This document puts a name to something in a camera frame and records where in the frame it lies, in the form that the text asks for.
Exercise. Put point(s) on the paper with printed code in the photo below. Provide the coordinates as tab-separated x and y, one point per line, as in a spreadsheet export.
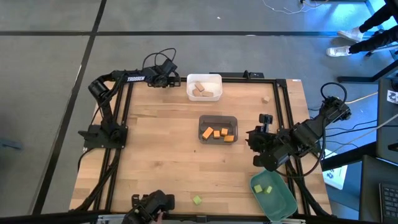
392	96

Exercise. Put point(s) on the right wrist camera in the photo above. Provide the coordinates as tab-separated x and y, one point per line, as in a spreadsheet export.
266	119

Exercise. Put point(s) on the natural wood cube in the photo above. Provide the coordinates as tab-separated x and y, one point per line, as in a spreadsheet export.
265	99

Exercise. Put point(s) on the black handheld device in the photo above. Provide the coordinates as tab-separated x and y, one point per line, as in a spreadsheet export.
149	205

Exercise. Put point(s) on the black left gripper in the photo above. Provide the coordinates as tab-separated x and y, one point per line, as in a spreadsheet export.
161	81

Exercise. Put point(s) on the person's leg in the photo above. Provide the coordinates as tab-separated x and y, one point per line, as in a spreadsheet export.
373	42
379	15

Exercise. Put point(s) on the teal green plastic bin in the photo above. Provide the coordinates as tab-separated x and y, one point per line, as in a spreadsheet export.
280	202

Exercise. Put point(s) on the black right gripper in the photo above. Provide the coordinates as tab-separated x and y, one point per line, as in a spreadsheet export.
262	143

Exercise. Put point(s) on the black desk foot bar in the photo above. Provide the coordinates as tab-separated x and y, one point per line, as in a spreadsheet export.
348	157

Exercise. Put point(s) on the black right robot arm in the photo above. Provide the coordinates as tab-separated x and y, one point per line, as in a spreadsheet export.
311	133

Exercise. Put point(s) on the silver frame bracket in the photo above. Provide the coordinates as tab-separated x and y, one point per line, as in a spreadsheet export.
287	222
115	217

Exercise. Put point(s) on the black keyboard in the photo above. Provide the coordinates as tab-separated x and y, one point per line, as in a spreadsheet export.
390	202

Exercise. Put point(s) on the long orange wooden block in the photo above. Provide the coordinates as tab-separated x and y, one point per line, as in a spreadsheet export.
207	133

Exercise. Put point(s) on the person's hand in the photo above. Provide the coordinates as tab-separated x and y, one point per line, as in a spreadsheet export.
160	217

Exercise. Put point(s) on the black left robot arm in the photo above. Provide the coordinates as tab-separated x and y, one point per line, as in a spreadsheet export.
136	78

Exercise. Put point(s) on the small green wooden block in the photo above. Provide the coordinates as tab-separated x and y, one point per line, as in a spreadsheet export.
268	189

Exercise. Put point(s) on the dark grey desk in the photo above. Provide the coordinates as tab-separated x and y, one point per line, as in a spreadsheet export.
371	193
387	137

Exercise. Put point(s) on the white printed paper sheet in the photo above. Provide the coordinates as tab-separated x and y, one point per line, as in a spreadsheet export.
335	179

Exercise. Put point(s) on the grey translucent plastic bin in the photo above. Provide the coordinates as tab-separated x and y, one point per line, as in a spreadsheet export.
217	121

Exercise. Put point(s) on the small orange wooden cube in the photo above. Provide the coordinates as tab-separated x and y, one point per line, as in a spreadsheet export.
216	134

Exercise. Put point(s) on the black flat box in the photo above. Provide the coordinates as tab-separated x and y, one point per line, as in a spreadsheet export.
233	75

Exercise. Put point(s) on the white plastic bin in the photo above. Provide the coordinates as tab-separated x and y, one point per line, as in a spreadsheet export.
214	81

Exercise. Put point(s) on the green half-cylinder block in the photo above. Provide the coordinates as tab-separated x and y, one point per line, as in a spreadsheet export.
197	200

